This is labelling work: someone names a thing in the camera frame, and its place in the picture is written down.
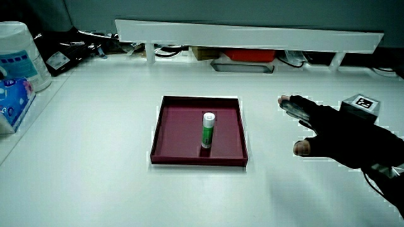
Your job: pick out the person's right hand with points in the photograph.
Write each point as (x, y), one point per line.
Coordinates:
(341, 135)

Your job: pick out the green and white glue stick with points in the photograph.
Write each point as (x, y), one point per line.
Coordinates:
(207, 132)

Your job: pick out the person's right forearm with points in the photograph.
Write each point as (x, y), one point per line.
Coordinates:
(394, 186)

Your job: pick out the clear plastic bag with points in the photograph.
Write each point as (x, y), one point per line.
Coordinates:
(295, 56)

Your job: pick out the orange box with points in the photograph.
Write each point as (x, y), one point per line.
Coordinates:
(249, 55)

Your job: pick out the white desk shelf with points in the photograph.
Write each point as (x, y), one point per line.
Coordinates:
(246, 36)

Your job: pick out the brown cardboard box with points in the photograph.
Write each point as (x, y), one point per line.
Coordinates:
(203, 53)

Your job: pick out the maroon square tray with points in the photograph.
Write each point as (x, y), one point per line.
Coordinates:
(180, 132)

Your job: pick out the black plastic bag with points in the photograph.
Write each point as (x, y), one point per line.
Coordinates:
(67, 47)

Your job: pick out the blue tissue packet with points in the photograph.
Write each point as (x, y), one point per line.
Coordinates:
(14, 101)

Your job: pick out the white wipes canister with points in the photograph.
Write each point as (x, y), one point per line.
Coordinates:
(22, 47)

